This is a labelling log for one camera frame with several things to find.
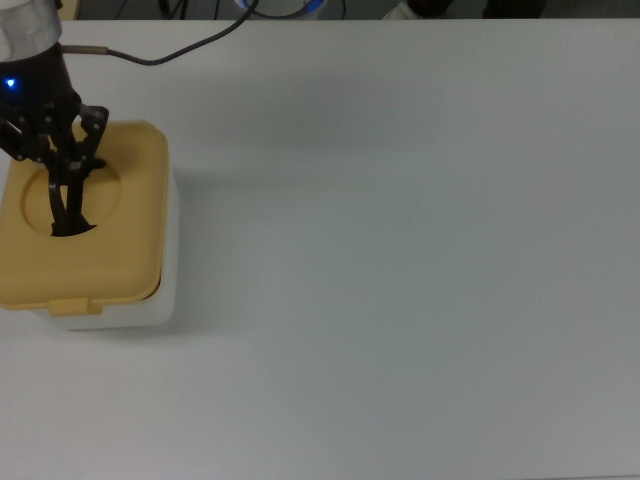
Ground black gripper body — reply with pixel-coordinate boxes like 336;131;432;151
0;42;84;147

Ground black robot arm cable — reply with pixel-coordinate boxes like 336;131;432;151
59;0;261;67

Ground black lid handle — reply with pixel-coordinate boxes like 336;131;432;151
49;159;107;237

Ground yellow tool case lid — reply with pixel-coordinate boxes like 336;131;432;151
0;118;169;317

